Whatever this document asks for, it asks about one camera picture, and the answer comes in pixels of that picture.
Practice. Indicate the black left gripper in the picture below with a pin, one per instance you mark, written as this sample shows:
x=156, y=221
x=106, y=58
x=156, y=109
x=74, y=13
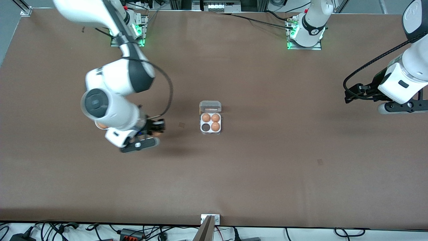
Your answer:
x=371, y=89

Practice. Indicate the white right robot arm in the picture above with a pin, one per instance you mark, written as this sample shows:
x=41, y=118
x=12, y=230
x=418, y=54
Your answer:
x=113, y=80

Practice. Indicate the grey camera pole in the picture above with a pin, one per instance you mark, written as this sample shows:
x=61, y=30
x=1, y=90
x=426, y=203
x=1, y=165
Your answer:
x=204, y=232

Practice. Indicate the black power adapter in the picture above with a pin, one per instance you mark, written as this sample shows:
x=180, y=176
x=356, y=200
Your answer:
x=21, y=238

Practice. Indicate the black device with orange connectors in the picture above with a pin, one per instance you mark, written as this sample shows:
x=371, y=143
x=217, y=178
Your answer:
x=128, y=235

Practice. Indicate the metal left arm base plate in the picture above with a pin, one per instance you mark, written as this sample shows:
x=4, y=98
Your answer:
x=304, y=48

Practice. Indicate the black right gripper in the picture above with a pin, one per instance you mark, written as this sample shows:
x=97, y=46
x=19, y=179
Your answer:
x=149, y=126

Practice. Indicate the white power strip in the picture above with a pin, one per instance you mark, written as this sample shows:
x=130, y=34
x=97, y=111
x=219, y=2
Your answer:
x=217, y=6

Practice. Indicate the small metal camera bracket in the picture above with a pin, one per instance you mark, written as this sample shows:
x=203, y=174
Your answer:
x=216, y=219

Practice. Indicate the aluminium frame corner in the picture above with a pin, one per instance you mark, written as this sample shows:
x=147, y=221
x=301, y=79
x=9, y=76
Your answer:
x=26, y=11

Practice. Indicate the white round bowl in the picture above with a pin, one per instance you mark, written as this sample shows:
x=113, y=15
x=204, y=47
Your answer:
x=96, y=123

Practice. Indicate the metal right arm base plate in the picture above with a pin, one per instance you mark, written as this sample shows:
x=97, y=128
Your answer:
x=142, y=43

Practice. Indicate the clear plastic egg carton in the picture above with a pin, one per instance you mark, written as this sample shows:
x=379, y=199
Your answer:
x=210, y=107

